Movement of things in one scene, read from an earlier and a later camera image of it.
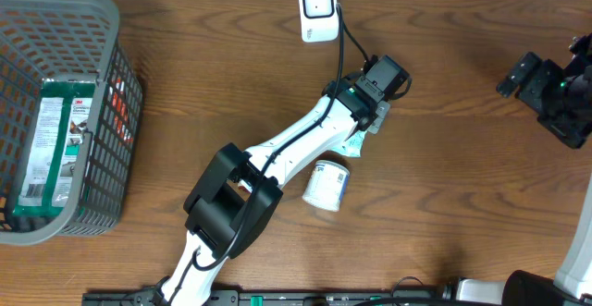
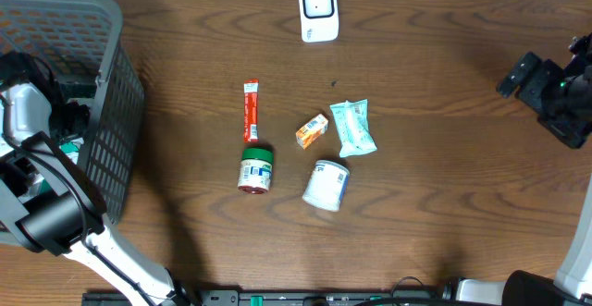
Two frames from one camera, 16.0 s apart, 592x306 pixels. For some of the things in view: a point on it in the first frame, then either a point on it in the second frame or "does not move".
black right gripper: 545,73 does not move
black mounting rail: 274,297 does not move
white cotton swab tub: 326,185 does not move
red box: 117,93 → 252,111
